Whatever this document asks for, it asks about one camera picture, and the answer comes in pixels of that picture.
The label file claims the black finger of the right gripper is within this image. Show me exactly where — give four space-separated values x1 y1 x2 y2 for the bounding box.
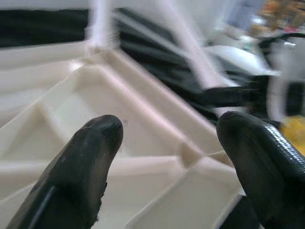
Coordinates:
199 85 261 99
209 98 254 110

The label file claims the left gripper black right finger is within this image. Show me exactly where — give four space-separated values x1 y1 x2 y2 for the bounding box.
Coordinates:
216 111 305 229

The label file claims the white plastic table leg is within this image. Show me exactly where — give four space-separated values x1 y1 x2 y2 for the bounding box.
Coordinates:
86 0 120 52
163 0 223 92

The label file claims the black plastic table cover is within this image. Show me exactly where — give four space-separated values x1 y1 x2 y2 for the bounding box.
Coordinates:
0 7 222 120

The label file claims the white plastic children table top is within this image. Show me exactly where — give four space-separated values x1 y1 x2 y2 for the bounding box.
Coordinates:
0 42 247 229

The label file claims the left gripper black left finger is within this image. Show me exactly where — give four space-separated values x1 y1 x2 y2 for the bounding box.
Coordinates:
5 114 125 229

